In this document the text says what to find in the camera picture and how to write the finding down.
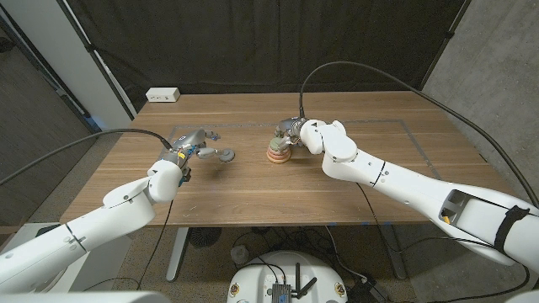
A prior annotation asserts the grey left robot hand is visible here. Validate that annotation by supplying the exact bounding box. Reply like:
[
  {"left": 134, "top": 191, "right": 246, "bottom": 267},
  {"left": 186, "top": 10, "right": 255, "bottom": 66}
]
[{"left": 162, "top": 128, "right": 225, "bottom": 169}]

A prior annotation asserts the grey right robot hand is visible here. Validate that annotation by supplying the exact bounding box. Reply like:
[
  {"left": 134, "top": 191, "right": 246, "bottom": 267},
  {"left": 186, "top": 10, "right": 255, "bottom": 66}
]
[{"left": 273, "top": 117, "right": 308, "bottom": 154}]

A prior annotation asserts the white left robot shoulder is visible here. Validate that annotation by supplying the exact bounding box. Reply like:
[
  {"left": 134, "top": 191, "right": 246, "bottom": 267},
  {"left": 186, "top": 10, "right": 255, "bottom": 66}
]
[{"left": 0, "top": 290, "right": 172, "bottom": 303}]

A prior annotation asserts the white right robot shoulder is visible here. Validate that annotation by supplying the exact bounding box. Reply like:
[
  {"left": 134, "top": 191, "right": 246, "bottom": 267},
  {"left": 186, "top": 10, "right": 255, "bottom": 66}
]
[{"left": 503, "top": 289, "right": 539, "bottom": 303}]

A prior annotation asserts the white power strip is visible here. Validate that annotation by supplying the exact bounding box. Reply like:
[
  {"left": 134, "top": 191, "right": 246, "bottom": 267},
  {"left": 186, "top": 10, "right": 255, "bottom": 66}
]
[{"left": 145, "top": 87, "right": 181, "bottom": 104}]

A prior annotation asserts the black backdrop curtain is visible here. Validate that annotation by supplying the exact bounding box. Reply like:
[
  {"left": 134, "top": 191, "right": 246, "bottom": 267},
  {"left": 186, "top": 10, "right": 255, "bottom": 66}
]
[{"left": 62, "top": 0, "right": 472, "bottom": 114}]

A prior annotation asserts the black floor fan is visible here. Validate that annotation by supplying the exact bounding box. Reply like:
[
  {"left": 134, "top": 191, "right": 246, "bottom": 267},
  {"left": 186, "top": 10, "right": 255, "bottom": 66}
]
[{"left": 188, "top": 226, "right": 223, "bottom": 249}]

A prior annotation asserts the white table leg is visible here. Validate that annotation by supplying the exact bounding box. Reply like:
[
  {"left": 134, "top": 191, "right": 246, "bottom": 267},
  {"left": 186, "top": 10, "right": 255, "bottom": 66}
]
[{"left": 166, "top": 226, "right": 190, "bottom": 281}]

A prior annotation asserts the grey round floor object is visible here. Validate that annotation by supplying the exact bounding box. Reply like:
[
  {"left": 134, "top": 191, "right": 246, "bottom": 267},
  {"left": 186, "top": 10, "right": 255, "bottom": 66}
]
[{"left": 230, "top": 245, "right": 250, "bottom": 265}]

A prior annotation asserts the black backdrop stand pole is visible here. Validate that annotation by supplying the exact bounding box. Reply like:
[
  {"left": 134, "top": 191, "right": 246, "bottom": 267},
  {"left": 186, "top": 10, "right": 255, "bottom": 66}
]
[
  {"left": 56, "top": 0, "right": 138, "bottom": 121},
  {"left": 419, "top": 0, "right": 472, "bottom": 92}
]

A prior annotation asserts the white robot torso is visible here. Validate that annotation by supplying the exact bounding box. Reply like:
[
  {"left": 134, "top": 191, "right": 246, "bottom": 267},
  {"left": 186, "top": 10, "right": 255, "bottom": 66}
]
[{"left": 226, "top": 250, "right": 350, "bottom": 303}]

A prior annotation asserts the grey table leg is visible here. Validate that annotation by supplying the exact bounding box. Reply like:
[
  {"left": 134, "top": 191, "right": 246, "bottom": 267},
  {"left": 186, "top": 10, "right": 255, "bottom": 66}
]
[{"left": 378, "top": 224, "right": 408, "bottom": 281}]

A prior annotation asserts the silver router with antennas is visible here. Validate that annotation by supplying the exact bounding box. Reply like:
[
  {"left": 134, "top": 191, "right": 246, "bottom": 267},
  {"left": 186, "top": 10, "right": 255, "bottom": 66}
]
[{"left": 271, "top": 262, "right": 319, "bottom": 303}]

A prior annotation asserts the blue black foot pedal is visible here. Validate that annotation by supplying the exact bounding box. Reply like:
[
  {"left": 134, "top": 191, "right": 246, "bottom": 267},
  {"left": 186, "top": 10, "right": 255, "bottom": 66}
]
[{"left": 35, "top": 224, "right": 61, "bottom": 238}]

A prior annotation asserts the black power adapter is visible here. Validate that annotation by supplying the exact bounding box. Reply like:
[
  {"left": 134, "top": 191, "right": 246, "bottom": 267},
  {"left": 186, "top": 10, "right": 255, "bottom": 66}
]
[{"left": 345, "top": 276, "right": 391, "bottom": 303}]

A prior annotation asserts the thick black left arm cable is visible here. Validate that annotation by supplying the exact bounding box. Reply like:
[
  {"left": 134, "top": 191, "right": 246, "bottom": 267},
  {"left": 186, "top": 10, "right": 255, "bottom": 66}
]
[{"left": 0, "top": 128, "right": 174, "bottom": 187}]

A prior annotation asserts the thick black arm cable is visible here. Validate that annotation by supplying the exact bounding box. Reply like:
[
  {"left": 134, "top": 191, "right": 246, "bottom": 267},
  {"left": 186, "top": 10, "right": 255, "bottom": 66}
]
[
  {"left": 0, "top": 128, "right": 174, "bottom": 187},
  {"left": 297, "top": 61, "right": 539, "bottom": 210}
]

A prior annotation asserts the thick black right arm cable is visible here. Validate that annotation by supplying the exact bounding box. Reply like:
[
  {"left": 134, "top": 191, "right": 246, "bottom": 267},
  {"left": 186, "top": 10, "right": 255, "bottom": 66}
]
[{"left": 297, "top": 61, "right": 539, "bottom": 210}]

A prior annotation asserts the thin black left arm wire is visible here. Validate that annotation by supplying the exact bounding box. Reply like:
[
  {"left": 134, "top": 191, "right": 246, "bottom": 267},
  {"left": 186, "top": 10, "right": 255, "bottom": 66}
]
[{"left": 136, "top": 199, "right": 174, "bottom": 291}]

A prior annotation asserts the thin black arm wire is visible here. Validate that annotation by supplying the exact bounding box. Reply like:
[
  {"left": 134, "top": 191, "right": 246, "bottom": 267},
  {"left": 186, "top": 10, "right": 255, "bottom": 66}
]
[
  {"left": 355, "top": 183, "right": 532, "bottom": 303},
  {"left": 136, "top": 199, "right": 174, "bottom": 291}
]

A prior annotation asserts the black floor cable bundle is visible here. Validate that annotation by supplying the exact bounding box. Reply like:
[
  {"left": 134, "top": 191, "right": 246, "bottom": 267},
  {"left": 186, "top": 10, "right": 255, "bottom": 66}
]
[{"left": 232, "top": 226, "right": 338, "bottom": 264}]

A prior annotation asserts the thin black right arm wire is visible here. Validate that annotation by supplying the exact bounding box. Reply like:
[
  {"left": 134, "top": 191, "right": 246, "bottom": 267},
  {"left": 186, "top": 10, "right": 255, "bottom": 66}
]
[{"left": 355, "top": 183, "right": 532, "bottom": 303}]

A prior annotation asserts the white floor cable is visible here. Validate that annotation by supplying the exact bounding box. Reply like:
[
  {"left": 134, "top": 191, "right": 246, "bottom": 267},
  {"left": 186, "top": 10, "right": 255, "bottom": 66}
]
[{"left": 324, "top": 226, "right": 370, "bottom": 282}]

